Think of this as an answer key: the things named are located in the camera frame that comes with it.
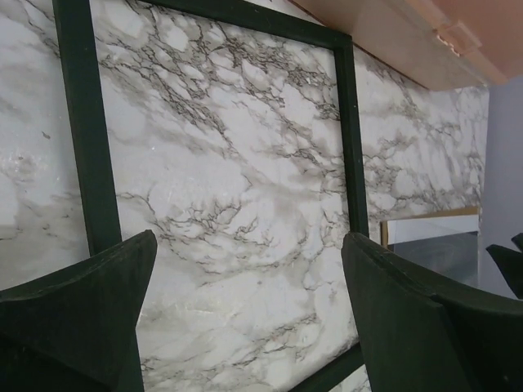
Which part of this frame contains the rectangular picture frame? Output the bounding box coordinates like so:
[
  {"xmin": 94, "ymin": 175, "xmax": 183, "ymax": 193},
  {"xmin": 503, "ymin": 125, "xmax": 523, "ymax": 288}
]
[{"xmin": 52, "ymin": 1, "xmax": 369, "ymax": 391}]

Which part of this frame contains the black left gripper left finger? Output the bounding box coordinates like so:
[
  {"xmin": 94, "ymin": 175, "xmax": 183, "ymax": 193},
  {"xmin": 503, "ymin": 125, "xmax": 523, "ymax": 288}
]
[{"xmin": 1, "ymin": 230, "xmax": 157, "ymax": 391}]

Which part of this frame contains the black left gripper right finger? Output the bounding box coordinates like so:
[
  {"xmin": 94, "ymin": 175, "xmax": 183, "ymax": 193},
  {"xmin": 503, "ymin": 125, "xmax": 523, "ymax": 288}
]
[{"xmin": 342, "ymin": 233, "xmax": 522, "ymax": 391}]

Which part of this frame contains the brown cardboard backing sheet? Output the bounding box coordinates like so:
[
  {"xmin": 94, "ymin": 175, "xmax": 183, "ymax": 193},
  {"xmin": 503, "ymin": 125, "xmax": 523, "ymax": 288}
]
[{"xmin": 380, "ymin": 206, "xmax": 480, "ymax": 247}]

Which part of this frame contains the orange translucent plastic toolbox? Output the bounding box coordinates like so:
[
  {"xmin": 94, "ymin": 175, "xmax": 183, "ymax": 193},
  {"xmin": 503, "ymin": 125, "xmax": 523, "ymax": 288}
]
[{"xmin": 294, "ymin": 0, "xmax": 522, "ymax": 91}]

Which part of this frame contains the glossy photo print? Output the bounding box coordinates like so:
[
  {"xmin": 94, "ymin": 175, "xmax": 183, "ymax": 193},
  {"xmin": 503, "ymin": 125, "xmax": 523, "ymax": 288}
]
[{"xmin": 380, "ymin": 210, "xmax": 479, "ymax": 287}]

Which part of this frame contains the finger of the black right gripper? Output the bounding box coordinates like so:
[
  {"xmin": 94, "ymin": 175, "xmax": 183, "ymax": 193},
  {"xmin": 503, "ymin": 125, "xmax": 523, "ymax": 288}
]
[{"xmin": 486, "ymin": 233, "xmax": 523, "ymax": 297}]

